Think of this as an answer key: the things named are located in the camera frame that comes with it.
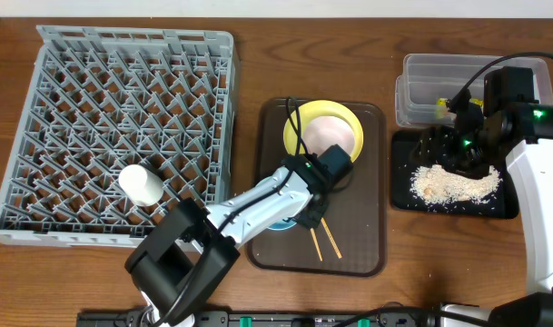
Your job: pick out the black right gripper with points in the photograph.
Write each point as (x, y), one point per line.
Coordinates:
(460, 164)

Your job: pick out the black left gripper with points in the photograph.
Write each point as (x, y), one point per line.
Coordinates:
(316, 214)

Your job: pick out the wooden chopstick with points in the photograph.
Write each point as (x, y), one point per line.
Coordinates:
(334, 245)
(316, 244)

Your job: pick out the light blue bowl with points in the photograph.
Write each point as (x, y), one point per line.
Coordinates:
(282, 225)

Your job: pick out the leftover cooked rice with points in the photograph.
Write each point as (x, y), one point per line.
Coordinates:
(436, 186)

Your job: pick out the green snack wrapper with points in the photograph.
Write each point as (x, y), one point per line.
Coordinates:
(442, 110)

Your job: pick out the white bowl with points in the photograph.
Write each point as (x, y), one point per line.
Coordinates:
(325, 131)

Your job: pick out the white cup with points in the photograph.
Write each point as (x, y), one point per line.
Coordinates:
(141, 186)

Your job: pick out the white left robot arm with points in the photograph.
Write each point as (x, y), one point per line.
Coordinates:
(182, 261)

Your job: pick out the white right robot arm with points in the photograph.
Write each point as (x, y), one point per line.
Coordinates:
(513, 128)

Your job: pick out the black waste tray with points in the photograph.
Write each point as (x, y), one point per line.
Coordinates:
(502, 204)

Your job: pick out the clear plastic waste bin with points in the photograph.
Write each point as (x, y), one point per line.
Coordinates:
(428, 77)

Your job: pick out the dark brown serving tray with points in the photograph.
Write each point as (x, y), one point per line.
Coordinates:
(357, 217)

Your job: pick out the yellow round plate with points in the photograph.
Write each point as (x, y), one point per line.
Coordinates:
(311, 110)

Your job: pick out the grey plastic dish rack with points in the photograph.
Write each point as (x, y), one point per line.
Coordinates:
(103, 98)

